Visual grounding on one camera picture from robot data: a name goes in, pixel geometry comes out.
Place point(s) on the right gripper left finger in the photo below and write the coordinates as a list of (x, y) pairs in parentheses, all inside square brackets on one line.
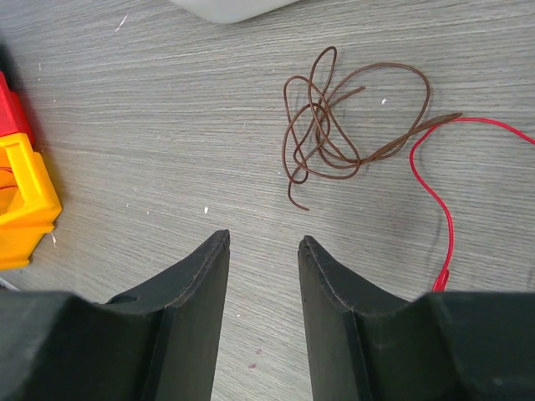
[(156, 341)]

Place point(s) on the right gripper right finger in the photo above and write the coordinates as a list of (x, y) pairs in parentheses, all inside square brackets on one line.
[(365, 343)]

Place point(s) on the yellow plastic bin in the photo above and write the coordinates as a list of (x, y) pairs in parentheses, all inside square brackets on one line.
[(29, 203)]

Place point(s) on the red plastic bin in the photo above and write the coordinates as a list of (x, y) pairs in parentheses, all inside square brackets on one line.
[(13, 120)]

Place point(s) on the black plastic bin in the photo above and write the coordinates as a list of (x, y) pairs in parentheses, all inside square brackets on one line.
[(8, 67)]

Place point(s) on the white plastic fruit basket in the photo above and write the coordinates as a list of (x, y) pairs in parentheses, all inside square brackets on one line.
[(230, 11)]

